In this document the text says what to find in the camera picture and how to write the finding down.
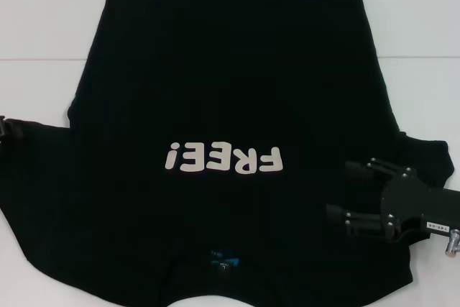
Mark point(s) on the black t-shirt with FREE print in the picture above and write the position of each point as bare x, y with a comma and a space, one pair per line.
230, 69

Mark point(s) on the silver metal knob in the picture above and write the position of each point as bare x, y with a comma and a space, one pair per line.
453, 238

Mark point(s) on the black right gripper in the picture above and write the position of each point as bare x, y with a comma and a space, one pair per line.
413, 202

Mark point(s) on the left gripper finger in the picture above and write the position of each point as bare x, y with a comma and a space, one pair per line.
13, 128

